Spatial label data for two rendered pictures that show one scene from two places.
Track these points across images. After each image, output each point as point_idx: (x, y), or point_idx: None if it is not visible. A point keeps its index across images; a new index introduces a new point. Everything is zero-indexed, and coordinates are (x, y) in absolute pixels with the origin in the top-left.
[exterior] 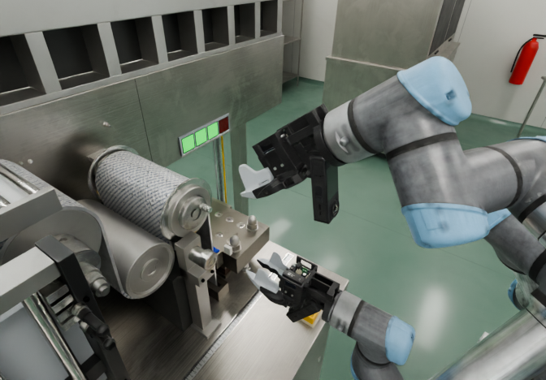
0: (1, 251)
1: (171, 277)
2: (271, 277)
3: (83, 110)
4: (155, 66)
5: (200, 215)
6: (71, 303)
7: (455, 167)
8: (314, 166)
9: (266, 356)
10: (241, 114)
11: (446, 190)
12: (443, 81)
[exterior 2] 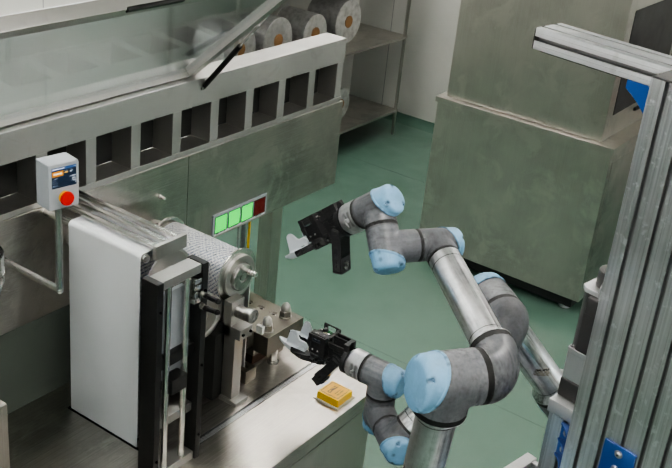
0: (152, 266)
1: (213, 334)
2: (301, 372)
3: (148, 183)
4: (206, 144)
5: (246, 280)
6: (199, 290)
7: (388, 234)
8: (333, 235)
9: (289, 422)
10: (281, 194)
11: (383, 243)
12: (383, 196)
